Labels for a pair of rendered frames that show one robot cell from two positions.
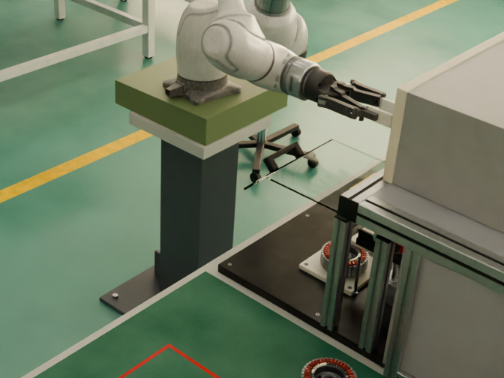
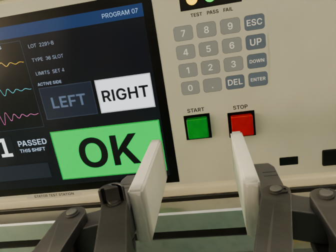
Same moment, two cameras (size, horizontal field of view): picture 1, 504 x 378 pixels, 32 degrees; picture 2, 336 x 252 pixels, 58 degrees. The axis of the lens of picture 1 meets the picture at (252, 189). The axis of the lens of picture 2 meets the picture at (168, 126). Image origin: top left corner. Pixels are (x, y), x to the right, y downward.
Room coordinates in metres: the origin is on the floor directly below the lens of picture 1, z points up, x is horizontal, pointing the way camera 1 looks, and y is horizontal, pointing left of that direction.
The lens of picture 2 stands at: (1.80, -0.14, 1.26)
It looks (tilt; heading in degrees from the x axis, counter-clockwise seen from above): 17 degrees down; 240
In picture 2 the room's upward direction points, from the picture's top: 9 degrees counter-clockwise
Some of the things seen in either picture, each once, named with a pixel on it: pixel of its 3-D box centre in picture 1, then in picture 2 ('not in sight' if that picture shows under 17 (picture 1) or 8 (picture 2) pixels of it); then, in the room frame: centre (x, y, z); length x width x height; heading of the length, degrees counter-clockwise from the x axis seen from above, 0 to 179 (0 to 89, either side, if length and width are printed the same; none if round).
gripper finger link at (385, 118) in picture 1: (379, 116); (244, 175); (1.69, -0.26, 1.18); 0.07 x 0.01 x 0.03; 51
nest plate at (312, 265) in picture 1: (343, 266); not in sight; (1.70, -0.23, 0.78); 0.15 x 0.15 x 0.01; 51
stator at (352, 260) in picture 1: (344, 257); not in sight; (1.70, -0.23, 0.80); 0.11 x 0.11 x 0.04
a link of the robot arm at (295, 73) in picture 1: (303, 79); not in sight; (1.85, -0.10, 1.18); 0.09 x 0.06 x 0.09; 141
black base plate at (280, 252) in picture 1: (376, 253); not in sight; (1.79, -0.32, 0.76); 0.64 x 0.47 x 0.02; 141
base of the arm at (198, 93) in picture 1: (196, 81); not in sight; (2.49, 0.19, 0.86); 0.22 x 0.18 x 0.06; 132
